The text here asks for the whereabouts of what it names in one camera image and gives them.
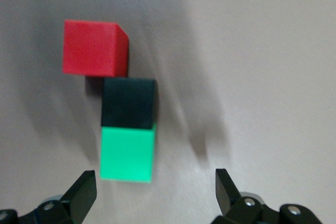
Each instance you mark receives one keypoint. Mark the black cube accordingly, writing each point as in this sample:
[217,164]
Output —
[126,100]

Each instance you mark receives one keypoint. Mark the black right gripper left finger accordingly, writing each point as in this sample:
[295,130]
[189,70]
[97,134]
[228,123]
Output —
[76,200]

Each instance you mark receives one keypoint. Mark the green cube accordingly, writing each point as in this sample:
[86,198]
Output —
[126,153]

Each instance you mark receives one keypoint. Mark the red cube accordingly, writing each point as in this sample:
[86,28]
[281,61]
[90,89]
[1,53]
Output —
[89,48]

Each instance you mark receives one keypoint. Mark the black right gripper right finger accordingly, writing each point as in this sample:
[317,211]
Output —
[236,208]

